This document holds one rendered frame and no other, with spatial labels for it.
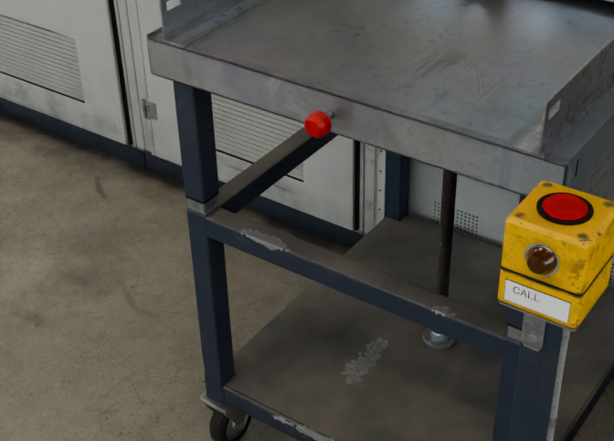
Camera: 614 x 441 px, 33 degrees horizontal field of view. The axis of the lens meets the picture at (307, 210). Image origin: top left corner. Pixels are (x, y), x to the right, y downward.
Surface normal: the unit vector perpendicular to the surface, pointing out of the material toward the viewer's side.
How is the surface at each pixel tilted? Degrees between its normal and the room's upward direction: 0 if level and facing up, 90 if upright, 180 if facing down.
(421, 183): 90
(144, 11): 90
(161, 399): 0
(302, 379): 0
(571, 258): 90
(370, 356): 0
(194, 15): 90
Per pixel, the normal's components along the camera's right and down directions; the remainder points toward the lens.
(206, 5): 0.82, 0.31
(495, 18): -0.02, -0.83
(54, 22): -0.57, 0.47
